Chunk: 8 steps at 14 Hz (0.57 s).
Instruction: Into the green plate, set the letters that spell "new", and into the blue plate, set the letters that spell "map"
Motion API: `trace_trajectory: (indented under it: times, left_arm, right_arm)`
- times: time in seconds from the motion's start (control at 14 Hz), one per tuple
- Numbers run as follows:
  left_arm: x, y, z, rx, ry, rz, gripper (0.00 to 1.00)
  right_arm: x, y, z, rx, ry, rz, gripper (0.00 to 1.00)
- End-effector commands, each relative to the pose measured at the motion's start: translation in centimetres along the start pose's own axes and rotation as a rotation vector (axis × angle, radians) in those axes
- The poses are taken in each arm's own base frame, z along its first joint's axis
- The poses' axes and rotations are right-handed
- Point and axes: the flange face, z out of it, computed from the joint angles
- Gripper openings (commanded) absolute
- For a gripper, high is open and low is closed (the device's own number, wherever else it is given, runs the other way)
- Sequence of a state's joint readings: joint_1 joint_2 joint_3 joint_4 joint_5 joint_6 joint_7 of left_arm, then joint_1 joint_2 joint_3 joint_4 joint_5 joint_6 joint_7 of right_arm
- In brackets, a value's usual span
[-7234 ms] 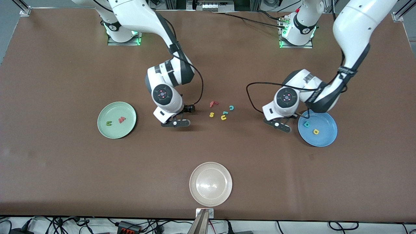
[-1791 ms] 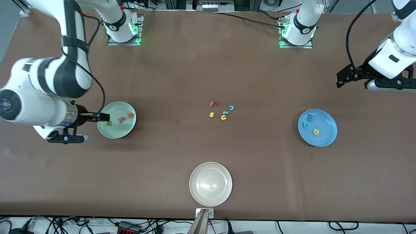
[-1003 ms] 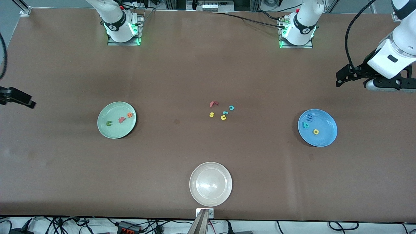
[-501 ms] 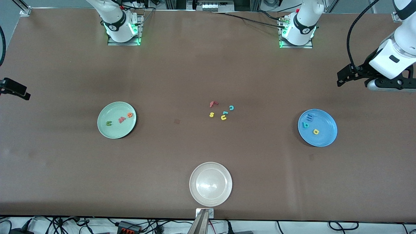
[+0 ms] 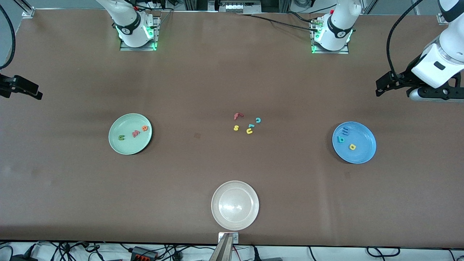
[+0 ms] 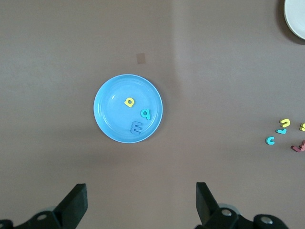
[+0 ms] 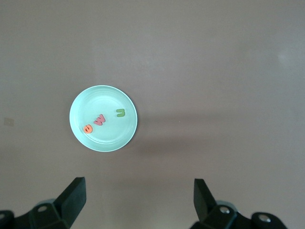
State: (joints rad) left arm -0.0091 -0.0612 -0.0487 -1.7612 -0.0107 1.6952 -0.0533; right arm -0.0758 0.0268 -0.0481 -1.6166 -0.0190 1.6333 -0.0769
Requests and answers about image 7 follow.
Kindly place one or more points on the red letter m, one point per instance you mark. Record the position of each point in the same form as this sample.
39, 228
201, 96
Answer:
99, 120

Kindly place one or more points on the green letter n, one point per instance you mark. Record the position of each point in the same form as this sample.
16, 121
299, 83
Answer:
121, 115

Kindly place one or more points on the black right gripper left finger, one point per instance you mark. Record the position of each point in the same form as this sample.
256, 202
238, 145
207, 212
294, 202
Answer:
69, 202

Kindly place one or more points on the green plate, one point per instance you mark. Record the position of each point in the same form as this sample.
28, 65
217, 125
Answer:
107, 138

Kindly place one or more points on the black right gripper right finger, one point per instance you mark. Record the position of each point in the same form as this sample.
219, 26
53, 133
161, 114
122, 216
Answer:
205, 210

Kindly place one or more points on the orange letter e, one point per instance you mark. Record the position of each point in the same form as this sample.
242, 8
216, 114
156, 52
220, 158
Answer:
87, 130

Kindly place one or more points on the small square tape patch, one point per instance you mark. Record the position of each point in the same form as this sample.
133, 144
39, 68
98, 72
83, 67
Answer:
9, 121

